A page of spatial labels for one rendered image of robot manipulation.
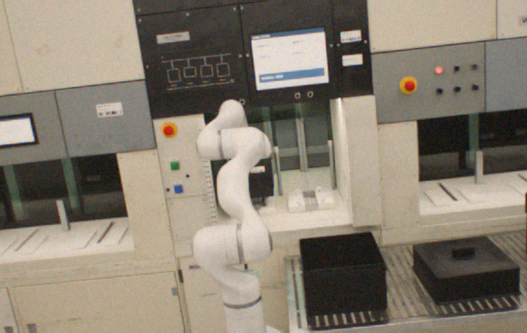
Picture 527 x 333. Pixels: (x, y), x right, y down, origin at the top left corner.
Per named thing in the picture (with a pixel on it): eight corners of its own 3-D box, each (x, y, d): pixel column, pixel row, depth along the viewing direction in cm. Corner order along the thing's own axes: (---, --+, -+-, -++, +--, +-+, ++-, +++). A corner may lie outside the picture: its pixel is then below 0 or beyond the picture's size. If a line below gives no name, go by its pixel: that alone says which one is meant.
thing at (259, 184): (225, 209, 256) (215, 141, 247) (227, 195, 275) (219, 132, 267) (278, 203, 255) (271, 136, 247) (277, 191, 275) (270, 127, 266)
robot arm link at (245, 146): (221, 274, 166) (275, 268, 165) (214, 253, 157) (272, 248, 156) (219, 145, 197) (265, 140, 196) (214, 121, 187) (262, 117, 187)
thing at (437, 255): (436, 306, 188) (435, 271, 184) (410, 267, 216) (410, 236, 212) (522, 294, 188) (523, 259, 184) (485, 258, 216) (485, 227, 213)
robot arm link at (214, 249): (261, 306, 164) (251, 230, 157) (198, 312, 164) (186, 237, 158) (262, 287, 175) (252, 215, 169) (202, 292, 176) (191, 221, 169)
